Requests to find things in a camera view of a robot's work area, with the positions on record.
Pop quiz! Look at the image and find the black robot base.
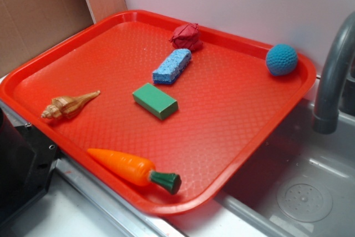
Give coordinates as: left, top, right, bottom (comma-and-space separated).
1, 110, 58, 226

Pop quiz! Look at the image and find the tan spiral sea shell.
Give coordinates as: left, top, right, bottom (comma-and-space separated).
41, 90, 100, 120

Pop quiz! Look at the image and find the green rectangular block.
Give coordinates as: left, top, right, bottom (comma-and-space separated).
133, 83, 179, 120

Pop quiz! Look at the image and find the blue sponge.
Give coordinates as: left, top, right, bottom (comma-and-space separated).
152, 48, 192, 84

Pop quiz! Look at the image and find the crumpled red cloth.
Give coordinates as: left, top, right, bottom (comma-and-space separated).
169, 23, 203, 51

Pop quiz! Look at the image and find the orange plastic toy carrot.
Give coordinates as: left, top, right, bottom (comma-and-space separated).
87, 148, 182, 195

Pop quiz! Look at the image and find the red plastic tray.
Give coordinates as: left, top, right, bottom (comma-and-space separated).
1, 11, 316, 216

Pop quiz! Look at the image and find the blue knitted ball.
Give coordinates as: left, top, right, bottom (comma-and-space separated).
266, 44, 298, 76

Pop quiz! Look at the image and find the grey plastic sink basin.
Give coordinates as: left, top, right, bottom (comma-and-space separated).
216, 100, 354, 236

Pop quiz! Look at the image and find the grey sink faucet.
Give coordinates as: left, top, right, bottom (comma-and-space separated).
312, 13, 354, 134

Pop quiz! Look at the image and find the brown cardboard panel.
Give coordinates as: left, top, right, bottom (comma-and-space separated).
1, 0, 126, 77

